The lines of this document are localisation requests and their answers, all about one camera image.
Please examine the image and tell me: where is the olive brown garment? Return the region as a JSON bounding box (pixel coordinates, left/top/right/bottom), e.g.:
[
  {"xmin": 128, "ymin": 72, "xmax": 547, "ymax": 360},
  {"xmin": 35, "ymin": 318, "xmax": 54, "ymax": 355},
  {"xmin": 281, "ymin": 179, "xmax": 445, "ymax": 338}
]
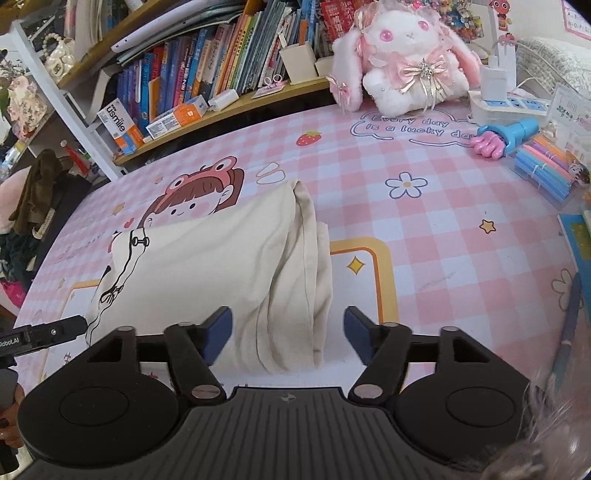
[{"xmin": 8, "ymin": 148, "xmax": 71, "ymax": 237}]

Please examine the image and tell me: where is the blue green book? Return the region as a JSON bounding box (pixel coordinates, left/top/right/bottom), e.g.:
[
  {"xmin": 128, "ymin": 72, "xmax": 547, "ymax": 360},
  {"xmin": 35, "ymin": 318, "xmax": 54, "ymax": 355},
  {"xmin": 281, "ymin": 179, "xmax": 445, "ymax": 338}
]
[{"xmin": 556, "ymin": 212, "xmax": 591, "ymax": 324}]

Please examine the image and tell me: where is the grey fluffy sleeve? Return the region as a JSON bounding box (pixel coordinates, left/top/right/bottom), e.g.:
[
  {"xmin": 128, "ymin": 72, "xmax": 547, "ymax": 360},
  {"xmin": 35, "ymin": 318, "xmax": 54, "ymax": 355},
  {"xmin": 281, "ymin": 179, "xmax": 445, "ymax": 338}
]
[{"xmin": 480, "ymin": 364, "xmax": 591, "ymax": 480}]

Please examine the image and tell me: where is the white paperback book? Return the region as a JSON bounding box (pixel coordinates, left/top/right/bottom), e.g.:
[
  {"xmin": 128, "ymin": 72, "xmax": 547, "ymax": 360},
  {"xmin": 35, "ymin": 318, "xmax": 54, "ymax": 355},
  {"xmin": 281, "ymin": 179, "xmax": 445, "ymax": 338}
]
[{"xmin": 95, "ymin": 62, "xmax": 125, "ymax": 114}]

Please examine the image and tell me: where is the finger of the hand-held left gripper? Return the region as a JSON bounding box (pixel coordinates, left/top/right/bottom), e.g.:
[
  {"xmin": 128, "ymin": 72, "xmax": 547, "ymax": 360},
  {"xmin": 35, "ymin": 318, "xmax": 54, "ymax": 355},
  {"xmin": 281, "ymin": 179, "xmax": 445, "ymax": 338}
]
[{"xmin": 28, "ymin": 315, "xmax": 89, "ymax": 352}]

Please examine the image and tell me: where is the person's left hand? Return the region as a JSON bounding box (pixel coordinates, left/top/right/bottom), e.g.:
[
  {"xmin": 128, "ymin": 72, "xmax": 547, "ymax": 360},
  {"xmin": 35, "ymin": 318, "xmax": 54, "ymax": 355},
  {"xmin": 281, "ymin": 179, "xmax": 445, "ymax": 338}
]
[{"xmin": 0, "ymin": 383, "xmax": 27, "ymax": 446}]

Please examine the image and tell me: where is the white charger adapter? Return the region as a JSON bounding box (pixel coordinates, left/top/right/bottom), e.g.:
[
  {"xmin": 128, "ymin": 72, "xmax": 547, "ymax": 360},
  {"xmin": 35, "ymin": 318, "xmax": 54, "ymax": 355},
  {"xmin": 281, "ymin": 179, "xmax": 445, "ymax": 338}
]
[{"xmin": 479, "ymin": 65, "xmax": 509, "ymax": 101}]

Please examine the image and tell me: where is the white tablet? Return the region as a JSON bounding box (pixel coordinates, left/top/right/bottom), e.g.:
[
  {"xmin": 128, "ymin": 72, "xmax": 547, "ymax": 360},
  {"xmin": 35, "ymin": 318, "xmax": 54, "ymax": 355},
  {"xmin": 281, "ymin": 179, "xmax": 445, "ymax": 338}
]
[{"xmin": 111, "ymin": 7, "xmax": 247, "ymax": 66}]

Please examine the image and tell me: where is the pink notebook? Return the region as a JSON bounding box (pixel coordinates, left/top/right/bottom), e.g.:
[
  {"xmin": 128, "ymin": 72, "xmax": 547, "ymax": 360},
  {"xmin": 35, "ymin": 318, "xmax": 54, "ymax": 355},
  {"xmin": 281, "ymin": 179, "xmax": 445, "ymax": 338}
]
[{"xmin": 252, "ymin": 83, "xmax": 291, "ymax": 99}]

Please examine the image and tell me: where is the bundle of coloured pens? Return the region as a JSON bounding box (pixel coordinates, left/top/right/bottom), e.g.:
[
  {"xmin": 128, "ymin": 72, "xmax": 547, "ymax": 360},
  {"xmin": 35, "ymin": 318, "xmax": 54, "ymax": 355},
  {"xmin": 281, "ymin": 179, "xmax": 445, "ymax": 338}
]
[{"xmin": 512, "ymin": 136, "xmax": 583, "ymax": 204}]

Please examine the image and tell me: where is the white power strip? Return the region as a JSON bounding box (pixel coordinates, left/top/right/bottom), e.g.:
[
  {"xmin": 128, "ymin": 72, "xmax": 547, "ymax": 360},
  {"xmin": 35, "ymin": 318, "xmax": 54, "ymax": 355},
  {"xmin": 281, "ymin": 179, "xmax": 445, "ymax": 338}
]
[{"xmin": 468, "ymin": 90, "xmax": 552, "ymax": 126}]

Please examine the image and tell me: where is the white pink plush bunny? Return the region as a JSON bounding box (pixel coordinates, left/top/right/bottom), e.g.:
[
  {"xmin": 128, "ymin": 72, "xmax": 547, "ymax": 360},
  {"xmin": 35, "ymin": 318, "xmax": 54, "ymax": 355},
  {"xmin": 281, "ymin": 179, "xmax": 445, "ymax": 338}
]
[{"xmin": 329, "ymin": 0, "xmax": 483, "ymax": 115}]

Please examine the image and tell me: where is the white shelf frame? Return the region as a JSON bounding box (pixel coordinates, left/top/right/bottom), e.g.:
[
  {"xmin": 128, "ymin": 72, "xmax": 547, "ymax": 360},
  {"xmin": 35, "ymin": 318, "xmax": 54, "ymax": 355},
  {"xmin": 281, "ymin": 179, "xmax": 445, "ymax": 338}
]
[{"xmin": 9, "ymin": 21, "xmax": 129, "ymax": 182}]

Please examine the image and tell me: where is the pink garment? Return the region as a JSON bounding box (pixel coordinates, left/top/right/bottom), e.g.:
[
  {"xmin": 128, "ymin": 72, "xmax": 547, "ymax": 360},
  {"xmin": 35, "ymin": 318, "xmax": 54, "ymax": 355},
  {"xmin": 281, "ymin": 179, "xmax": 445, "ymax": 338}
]
[{"xmin": 0, "ymin": 173, "xmax": 33, "ymax": 234}]

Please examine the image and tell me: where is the cream t-shirt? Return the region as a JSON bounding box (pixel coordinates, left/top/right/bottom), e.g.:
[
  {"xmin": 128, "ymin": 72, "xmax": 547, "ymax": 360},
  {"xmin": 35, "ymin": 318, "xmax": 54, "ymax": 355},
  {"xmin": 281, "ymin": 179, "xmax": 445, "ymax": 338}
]
[{"xmin": 85, "ymin": 180, "xmax": 333, "ymax": 374}]

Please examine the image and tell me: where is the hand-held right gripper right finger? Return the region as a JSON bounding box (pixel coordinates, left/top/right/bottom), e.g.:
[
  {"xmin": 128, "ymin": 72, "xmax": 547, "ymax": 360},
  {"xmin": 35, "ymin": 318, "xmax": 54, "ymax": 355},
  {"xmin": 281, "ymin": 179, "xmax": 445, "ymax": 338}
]
[{"xmin": 344, "ymin": 305, "xmax": 506, "ymax": 409}]

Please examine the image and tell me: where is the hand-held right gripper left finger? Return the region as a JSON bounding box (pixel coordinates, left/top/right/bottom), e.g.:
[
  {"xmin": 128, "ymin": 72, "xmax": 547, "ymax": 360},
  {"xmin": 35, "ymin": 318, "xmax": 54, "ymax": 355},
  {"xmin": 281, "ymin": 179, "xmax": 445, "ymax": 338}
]
[{"xmin": 69, "ymin": 305, "xmax": 234, "ymax": 408}]

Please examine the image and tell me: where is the pink blue hand-shaped toy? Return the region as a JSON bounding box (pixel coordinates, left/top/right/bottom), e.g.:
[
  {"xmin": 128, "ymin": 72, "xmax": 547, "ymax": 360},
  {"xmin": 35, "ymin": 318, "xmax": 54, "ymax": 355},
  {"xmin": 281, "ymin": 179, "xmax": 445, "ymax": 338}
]
[{"xmin": 471, "ymin": 117, "xmax": 541, "ymax": 161}]

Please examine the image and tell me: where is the dried flower bouquet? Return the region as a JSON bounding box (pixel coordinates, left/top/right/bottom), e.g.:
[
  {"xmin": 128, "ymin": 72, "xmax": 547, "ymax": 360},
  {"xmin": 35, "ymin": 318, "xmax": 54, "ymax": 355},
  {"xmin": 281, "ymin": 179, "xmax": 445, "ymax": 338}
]
[{"xmin": 0, "ymin": 60, "xmax": 49, "ymax": 137}]

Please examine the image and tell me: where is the large beige pen holder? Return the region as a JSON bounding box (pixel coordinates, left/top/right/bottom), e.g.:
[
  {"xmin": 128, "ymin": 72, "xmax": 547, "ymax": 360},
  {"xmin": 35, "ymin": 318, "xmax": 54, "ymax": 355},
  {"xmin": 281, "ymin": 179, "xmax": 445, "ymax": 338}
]
[{"xmin": 278, "ymin": 43, "xmax": 318, "ymax": 85}]

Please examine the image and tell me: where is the row of small figurines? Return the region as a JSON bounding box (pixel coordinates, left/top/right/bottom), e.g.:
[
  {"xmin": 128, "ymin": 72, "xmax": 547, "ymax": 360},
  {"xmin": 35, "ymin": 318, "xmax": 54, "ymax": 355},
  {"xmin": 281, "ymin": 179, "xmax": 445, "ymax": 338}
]
[{"xmin": 436, "ymin": 0, "xmax": 485, "ymax": 40}]

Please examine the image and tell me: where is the white printed card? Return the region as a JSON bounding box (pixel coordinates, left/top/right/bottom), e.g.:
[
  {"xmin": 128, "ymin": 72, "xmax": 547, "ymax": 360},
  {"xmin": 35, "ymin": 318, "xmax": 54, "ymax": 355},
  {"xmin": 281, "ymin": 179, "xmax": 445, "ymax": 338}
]
[{"xmin": 549, "ymin": 83, "xmax": 591, "ymax": 155}]

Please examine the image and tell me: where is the white orange carton box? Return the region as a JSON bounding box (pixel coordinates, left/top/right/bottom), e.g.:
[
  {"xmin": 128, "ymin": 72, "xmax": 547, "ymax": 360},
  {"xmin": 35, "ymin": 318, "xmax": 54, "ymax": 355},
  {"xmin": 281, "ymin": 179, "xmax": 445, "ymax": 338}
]
[
  {"xmin": 145, "ymin": 102, "xmax": 208, "ymax": 139},
  {"xmin": 97, "ymin": 99, "xmax": 144, "ymax": 155}
]

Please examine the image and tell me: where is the red hanging ornament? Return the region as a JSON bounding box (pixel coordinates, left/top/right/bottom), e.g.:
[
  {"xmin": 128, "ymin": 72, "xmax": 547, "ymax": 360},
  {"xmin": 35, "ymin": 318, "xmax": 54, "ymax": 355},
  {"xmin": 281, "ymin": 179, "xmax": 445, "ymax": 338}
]
[{"xmin": 62, "ymin": 141, "xmax": 93, "ymax": 176}]

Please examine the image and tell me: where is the pink checked table mat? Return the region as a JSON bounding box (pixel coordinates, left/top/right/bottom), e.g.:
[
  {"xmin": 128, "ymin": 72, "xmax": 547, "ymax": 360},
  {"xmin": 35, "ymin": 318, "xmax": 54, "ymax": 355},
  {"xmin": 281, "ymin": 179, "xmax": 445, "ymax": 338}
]
[{"xmin": 16, "ymin": 99, "xmax": 591, "ymax": 407}]

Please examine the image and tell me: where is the row of colourful books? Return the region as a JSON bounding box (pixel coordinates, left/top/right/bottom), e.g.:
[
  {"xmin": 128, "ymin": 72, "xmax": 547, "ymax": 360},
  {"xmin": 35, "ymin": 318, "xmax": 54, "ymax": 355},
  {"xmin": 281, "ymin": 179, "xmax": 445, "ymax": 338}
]
[{"xmin": 115, "ymin": 0, "xmax": 333, "ymax": 137}]

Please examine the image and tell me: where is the red cartoon figure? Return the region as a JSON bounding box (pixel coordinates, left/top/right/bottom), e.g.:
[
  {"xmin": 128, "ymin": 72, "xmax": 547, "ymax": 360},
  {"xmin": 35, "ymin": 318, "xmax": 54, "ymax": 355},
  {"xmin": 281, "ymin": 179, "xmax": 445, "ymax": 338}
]
[{"xmin": 489, "ymin": 0, "xmax": 513, "ymax": 28}]

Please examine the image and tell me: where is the red printed book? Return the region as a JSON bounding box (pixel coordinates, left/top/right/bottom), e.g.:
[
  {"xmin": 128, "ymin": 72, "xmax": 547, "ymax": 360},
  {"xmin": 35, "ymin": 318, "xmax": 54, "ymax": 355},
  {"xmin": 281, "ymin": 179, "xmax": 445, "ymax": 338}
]
[{"xmin": 320, "ymin": 0, "xmax": 358, "ymax": 58}]

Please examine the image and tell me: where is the white quilted pillow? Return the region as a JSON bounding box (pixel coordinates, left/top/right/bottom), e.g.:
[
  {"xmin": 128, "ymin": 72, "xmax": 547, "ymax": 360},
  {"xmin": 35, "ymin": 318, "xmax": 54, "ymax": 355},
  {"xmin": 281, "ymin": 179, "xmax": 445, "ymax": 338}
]
[{"xmin": 515, "ymin": 36, "xmax": 591, "ymax": 90}]

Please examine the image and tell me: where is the black chair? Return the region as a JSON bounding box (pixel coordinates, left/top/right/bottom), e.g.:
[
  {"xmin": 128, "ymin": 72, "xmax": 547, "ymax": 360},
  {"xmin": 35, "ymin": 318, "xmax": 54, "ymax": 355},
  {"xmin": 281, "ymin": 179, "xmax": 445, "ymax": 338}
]
[{"xmin": 0, "ymin": 171, "xmax": 90, "ymax": 296}]

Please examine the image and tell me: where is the blue pen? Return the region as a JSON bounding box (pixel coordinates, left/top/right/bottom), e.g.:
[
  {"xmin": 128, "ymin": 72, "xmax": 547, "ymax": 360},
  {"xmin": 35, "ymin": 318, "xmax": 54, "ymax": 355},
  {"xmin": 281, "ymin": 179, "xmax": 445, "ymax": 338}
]
[{"xmin": 551, "ymin": 272, "xmax": 583, "ymax": 386}]

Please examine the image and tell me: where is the wooden bookshelf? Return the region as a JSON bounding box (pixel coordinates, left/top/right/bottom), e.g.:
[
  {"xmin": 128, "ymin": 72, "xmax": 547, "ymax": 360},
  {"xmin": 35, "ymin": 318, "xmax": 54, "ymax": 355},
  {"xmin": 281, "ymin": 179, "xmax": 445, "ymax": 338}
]
[{"xmin": 58, "ymin": 0, "xmax": 335, "ymax": 168}]

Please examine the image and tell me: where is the cream pearl handbag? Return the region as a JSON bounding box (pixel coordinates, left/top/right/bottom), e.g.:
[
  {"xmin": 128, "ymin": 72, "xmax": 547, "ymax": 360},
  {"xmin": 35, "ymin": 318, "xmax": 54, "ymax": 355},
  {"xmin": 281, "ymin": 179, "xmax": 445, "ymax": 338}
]
[{"xmin": 43, "ymin": 33, "xmax": 77, "ymax": 78}]

